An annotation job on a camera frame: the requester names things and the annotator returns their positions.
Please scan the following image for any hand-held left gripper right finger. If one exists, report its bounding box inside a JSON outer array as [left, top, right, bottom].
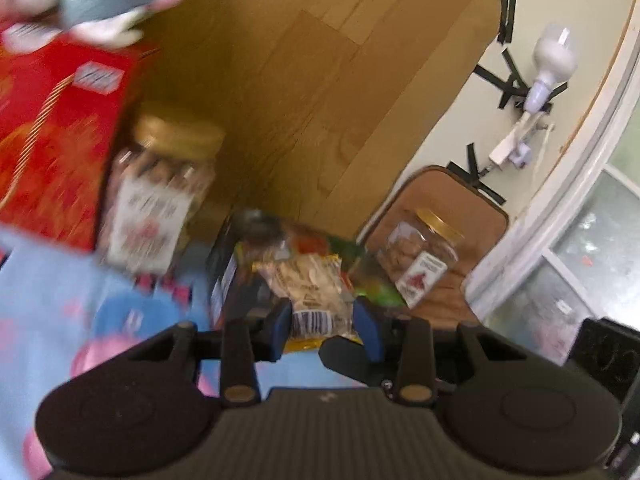
[[352, 296, 531, 406]]

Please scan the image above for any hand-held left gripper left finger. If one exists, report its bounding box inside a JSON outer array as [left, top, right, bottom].
[[120, 299, 293, 407]]

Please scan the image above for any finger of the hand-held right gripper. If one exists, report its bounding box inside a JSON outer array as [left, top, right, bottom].
[[319, 337, 399, 388]]

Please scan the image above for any yellow nut packet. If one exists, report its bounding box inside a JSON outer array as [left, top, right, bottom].
[[250, 252, 363, 353]]

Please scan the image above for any black printed box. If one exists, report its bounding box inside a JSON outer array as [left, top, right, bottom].
[[206, 208, 411, 333]]

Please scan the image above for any red snack packet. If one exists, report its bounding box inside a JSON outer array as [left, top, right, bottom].
[[285, 229, 332, 257]]

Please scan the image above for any pecan jar with gold lid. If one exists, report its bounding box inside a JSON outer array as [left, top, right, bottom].
[[375, 208, 466, 309]]

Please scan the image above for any brown seat cushion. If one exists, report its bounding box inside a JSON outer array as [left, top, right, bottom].
[[357, 165, 510, 331]]

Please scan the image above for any cashew jar with gold lid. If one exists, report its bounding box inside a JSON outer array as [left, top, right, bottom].
[[97, 115, 226, 276]]

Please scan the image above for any black tape strip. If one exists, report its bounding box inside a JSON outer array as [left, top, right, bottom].
[[497, 0, 518, 46], [475, 62, 568, 111], [447, 142, 506, 206]]

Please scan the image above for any printed cartoon bedsheet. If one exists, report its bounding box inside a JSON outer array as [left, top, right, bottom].
[[0, 225, 366, 480]]

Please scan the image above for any wooden board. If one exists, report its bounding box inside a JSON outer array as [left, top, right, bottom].
[[125, 0, 503, 251]]

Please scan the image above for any red gift box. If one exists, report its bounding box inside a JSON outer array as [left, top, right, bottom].
[[0, 20, 161, 253]]

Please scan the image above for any white light bulb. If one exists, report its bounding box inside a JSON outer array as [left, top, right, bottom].
[[522, 24, 577, 113]]

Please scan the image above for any white window frame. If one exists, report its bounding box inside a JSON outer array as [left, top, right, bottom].
[[465, 0, 640, 321]]

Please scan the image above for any white power cable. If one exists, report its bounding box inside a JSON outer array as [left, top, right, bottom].
[[529, 124, 557, 187]]

